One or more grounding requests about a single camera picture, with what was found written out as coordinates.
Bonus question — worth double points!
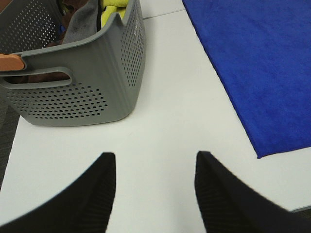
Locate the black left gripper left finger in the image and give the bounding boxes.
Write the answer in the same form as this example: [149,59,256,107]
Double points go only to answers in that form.
[0,152,115,233]

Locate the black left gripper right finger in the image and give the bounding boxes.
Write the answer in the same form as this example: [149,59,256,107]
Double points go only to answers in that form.
[194,151,311,233]

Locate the blue towel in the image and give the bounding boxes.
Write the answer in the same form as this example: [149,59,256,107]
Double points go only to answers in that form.
[183,0,311,158]

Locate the grey perforated laundry basket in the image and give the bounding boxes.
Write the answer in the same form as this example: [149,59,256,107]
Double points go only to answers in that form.
[0,0,146,127]

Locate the grey towel in basket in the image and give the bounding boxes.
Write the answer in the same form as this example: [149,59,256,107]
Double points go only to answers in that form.
[62,0,100,44]

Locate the yellow-green towel in basket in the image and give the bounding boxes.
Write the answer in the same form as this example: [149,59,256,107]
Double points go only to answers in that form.
[101,0,129,27]

